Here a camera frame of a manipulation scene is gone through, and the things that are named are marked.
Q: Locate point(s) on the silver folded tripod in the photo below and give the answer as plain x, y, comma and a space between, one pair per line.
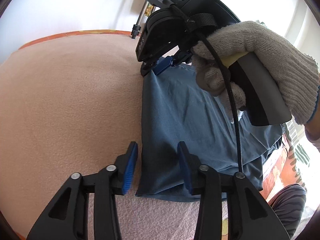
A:
147, 10

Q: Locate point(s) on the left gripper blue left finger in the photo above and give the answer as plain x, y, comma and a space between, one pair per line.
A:
126, 164

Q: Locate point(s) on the peach bed cover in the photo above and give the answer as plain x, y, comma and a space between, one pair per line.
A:
70, 119

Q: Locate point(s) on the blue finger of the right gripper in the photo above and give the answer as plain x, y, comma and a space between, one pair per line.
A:
163, 64

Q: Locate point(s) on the right hand white glove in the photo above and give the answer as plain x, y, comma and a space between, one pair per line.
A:
295, 73

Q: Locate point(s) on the orange floral mattress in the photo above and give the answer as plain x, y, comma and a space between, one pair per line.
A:
75, 33

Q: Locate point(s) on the dark navy pants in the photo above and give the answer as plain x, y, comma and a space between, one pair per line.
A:
175, 109

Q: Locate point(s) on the green striped white cushion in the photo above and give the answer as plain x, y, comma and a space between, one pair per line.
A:
297, 157

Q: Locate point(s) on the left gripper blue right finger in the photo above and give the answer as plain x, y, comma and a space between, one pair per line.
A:
189, 165

